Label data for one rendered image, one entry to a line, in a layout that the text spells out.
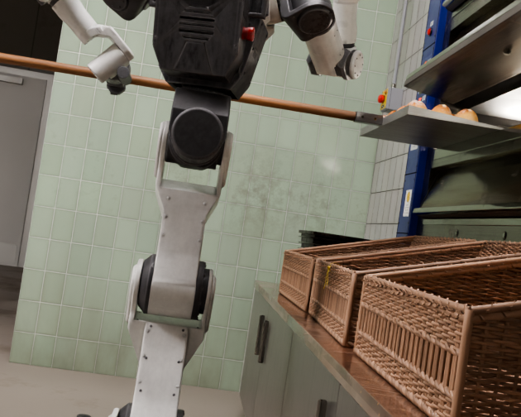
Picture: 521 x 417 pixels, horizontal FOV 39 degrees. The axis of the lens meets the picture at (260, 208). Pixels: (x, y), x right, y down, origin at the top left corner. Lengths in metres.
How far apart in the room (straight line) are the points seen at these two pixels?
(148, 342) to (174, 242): 0.24
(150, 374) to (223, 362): 1.89
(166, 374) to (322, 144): 2.09
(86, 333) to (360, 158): 1.57
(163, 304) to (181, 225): 0.19
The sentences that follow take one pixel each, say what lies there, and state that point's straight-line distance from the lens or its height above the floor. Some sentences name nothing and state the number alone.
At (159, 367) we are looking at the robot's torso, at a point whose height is 0.44.
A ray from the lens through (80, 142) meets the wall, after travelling 3.60.
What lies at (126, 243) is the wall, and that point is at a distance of 3.55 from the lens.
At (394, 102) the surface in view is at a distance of 3.35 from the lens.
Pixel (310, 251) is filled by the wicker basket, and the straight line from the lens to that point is 2.60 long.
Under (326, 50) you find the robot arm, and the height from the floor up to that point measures 1.26.
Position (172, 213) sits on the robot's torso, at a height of 0.80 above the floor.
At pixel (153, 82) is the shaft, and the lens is 2.32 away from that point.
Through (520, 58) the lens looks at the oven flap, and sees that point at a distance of 2.19.
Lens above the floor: 0.79
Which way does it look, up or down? 2 degrees up
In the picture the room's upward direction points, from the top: 8 degrees clockwise
